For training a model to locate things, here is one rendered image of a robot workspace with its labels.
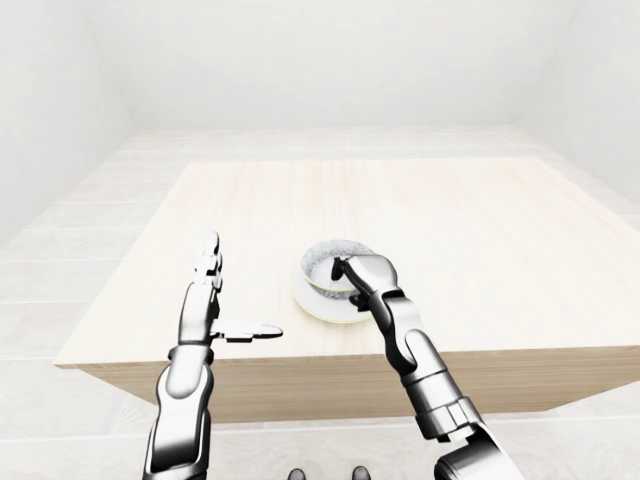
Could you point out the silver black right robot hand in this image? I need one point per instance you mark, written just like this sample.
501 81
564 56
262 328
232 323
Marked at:
378 272

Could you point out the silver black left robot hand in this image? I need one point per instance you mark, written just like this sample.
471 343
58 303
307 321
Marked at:
199 312

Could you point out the grey speckled patterned bowl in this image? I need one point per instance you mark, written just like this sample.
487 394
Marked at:
320 254

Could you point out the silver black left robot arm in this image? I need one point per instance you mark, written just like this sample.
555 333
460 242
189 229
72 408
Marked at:
180 382

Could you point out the white round plate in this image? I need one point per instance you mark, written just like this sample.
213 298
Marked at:
320 308

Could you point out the small dark rounded shape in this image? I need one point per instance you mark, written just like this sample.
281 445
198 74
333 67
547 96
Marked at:
360 473
297 474

